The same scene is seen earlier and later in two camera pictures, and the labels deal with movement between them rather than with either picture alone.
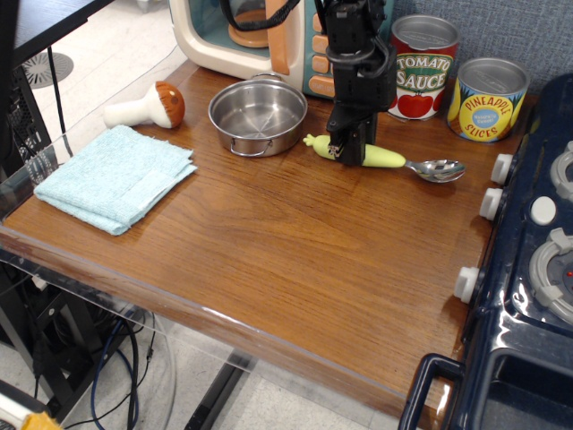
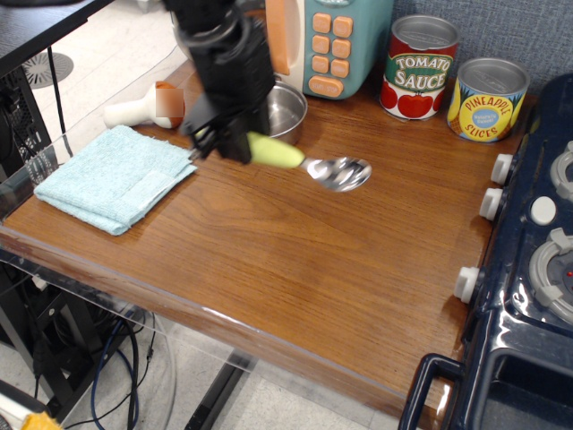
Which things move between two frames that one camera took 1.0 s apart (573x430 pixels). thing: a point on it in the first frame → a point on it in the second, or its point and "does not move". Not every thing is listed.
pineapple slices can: (487, 96) does not move
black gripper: (364, 73) → (233, 57)
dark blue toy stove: (517, 374) does not move
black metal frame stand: (64, 337) does not move
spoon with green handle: (439, 171) → (337, 173)
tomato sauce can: (425, 47) does not move
